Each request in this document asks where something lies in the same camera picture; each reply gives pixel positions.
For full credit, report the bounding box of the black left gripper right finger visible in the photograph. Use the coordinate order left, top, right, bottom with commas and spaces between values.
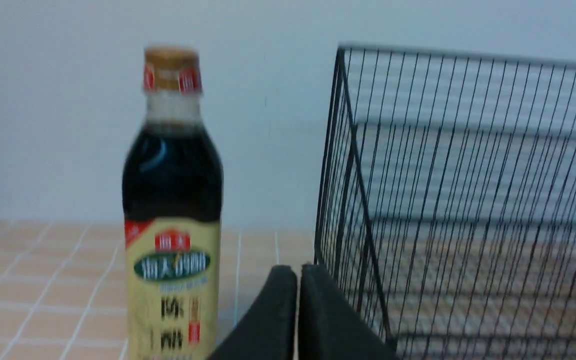
298, 263, 397, 360

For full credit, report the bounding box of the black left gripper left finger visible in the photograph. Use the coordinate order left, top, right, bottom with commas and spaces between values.
208, 265, 298, 360

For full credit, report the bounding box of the vinegar bottle with gold cap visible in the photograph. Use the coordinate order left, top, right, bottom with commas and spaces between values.
121, 45, 224, 360

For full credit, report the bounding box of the black wire mesh rack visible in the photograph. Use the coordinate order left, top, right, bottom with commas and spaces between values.
314, 43, 576, 360

